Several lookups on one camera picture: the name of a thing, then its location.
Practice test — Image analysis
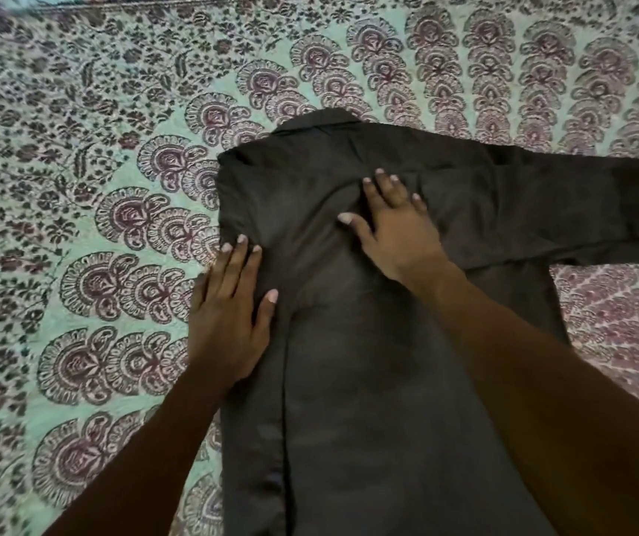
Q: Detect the person's right hand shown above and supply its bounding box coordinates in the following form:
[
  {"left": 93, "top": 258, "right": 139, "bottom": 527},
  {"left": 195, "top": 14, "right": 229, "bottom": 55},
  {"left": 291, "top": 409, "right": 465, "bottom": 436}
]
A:
[{"left": 337, "top": 169, "right": 457, "bottom": 292}]

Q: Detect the person's left hand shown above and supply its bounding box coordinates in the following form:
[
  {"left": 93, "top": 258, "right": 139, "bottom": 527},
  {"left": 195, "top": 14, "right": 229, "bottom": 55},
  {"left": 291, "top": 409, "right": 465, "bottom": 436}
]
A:
[{"left": 188, "top": 234, "right": 280, "bottom": 395}]

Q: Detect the dark brown shirt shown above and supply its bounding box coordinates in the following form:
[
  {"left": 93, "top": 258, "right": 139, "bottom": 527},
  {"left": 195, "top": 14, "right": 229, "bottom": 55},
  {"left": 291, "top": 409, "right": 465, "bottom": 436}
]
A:
[{"left": 216, "top": 107, "right": 639, "bottom": 536}]

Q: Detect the person's right forearm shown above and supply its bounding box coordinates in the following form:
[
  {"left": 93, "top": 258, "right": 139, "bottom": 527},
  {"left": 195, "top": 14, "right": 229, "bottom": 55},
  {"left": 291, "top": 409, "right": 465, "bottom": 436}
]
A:
[{"left": 403, "top": 262, "right": 639, "bottom": 536}]

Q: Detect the person's left forearm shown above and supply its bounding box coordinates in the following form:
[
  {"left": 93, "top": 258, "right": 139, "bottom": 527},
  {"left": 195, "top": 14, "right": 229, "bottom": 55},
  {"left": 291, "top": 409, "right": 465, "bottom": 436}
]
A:
[{"left": 43, "top": 369, "right": 242, "bottom": 536}]

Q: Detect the patterned green maroon bedsheet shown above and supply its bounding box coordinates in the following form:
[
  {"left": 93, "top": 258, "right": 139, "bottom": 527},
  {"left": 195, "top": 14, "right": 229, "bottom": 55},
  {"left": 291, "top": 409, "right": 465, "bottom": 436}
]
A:
[{"left": 0, "top": 0, "right": 639, "bottom": 536}]

